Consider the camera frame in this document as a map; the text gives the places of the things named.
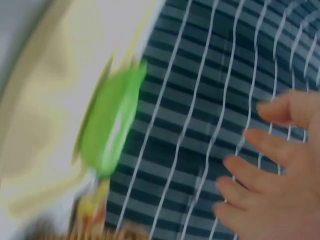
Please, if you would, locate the person's right hand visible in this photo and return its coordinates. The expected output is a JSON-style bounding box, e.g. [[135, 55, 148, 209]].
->
[[213, 89, 320, 240]]

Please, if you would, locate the green oblong object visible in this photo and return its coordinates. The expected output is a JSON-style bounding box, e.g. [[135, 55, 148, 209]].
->
[[71, 59, 149, 180]]

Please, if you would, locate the yellow orange packet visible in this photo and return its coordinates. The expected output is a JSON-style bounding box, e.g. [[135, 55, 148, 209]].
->
[[76, 178, 111, 227]]

